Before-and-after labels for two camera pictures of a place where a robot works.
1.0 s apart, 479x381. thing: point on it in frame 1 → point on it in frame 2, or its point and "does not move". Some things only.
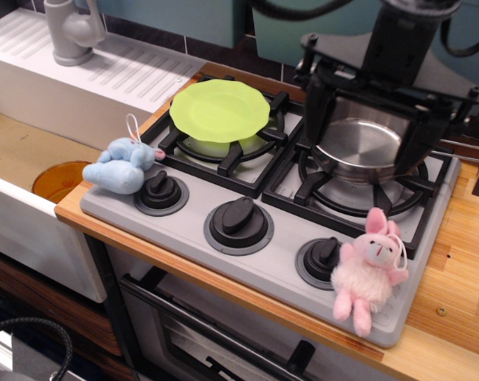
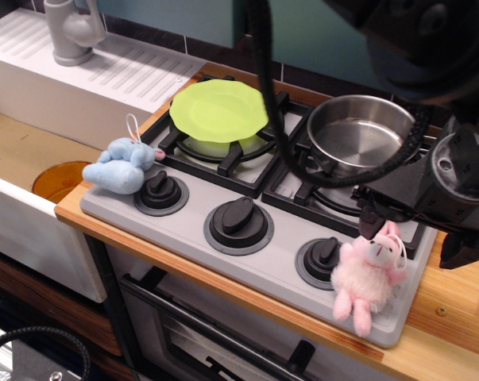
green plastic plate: x=219 y=110 does not move
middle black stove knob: x=238 y=228 does not move
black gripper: x=395 y=59 → x=451 y=186
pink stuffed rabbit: x=368 y=271 does not move
